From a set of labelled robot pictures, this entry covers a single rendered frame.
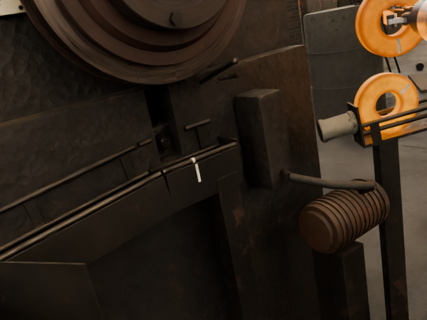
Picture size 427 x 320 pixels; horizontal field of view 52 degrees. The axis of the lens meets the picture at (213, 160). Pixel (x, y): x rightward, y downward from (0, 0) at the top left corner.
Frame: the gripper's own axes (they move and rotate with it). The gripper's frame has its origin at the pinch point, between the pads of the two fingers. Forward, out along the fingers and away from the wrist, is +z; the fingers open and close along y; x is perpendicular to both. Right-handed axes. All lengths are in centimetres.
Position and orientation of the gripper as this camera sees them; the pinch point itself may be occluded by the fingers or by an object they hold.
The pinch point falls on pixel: (391, 13)
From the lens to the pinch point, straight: 108.2
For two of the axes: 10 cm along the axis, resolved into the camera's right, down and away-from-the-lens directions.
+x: -1.9, -9.2, -3.5
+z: -0.3, -3.5, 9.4
